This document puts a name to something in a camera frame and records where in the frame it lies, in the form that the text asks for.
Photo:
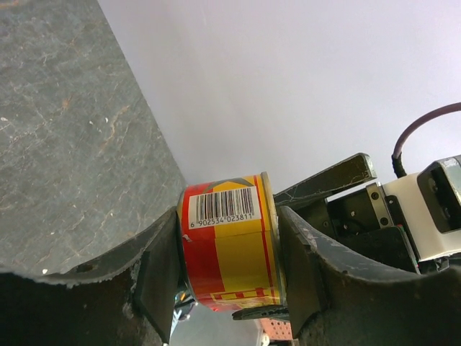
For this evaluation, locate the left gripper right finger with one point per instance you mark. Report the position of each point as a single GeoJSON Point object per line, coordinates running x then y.
{"type": "Point", "coordinates": [336, 296]}

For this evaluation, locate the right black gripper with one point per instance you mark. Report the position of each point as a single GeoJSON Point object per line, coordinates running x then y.
{"type": "Point", "coordinates": [366, 221]}

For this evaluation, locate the oval gold tin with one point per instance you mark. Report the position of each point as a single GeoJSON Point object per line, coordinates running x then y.
{"type": "Point", "coordinates": [230, 244]}

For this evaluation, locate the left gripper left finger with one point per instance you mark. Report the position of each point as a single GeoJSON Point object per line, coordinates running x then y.
{"type": "Point", "coordinates": [122, 297]}

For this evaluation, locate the round dark can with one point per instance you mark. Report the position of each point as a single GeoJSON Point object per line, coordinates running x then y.
{"type": "Point", "coordinates": [184, 303]}

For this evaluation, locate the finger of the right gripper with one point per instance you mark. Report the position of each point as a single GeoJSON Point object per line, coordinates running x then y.
{"type": "Point", "coordinates": [263, 312]}

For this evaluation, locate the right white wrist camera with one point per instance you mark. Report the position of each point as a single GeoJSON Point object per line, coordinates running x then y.
{"type": "Point", "coordinates": [430, 202]}

